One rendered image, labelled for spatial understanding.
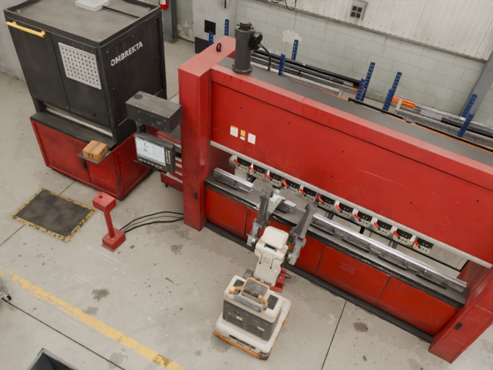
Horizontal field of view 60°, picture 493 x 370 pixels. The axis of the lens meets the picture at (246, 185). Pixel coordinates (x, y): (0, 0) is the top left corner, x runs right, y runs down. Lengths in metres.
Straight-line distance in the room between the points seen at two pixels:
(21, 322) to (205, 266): 2.05
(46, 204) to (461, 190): 4.93
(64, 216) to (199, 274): 1.97
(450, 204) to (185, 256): 3.07
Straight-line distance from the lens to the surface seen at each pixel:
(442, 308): 4.87
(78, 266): 5.53
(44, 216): 6.13
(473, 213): 4.06
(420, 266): 4.67
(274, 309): 4.14
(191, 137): 4.58
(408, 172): 3.92
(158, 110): 4.25
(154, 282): 5.23
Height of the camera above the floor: 4.41
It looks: 45 degrees down
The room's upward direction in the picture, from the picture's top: 6 degrees clockwise
